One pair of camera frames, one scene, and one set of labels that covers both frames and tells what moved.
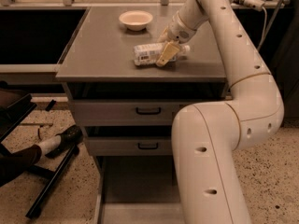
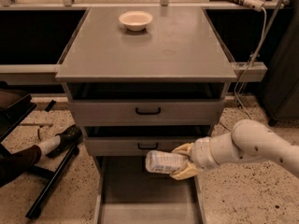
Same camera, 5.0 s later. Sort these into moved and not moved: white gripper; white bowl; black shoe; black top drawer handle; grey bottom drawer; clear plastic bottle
Moved: clear plastic bottle; white gripper
Not moved: black shoe; grey bottom drawer; white bowl; black top drawer handle
